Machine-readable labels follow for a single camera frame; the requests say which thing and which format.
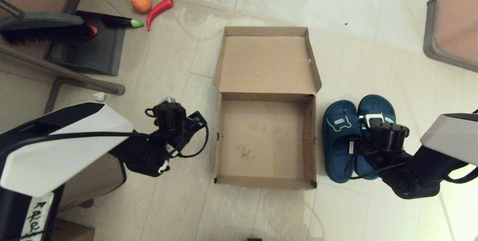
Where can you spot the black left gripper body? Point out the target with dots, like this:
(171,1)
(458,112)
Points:
(170,117)

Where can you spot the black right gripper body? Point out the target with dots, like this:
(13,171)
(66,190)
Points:
(390,138)

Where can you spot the dark blue rubber slipper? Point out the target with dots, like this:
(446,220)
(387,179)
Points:
(336,151)
(377,104)

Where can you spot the brown cardboard box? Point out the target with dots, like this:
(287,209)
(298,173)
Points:
(267,65)

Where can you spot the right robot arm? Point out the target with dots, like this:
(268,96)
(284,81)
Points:
(422,173)

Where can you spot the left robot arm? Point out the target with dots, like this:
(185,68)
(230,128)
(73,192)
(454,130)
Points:
(56,151)

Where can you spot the crumpled white tissue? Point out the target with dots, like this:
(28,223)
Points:
(99,96)

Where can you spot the brown plastic trash bin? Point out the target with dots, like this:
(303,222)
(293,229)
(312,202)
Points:
(97,181)

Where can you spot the dark grey dustpan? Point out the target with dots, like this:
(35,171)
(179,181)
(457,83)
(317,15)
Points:
(95,52)

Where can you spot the toy red chili pepper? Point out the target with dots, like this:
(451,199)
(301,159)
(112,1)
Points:
(158,8)

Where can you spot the toy purple eggplant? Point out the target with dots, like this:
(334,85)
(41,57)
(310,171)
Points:
(116,21)

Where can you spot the small red toy fruit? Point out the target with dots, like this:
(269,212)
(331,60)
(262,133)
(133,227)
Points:
(93,31)

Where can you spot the toy orange fruit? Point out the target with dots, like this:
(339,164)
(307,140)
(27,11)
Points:
(140,2)

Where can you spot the brown table with grey rim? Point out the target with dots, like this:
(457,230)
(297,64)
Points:
(455,24)

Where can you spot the black bristle broom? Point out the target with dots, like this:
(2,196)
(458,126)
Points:
(44,27)

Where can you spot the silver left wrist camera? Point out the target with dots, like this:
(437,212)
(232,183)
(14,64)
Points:
(170,99)

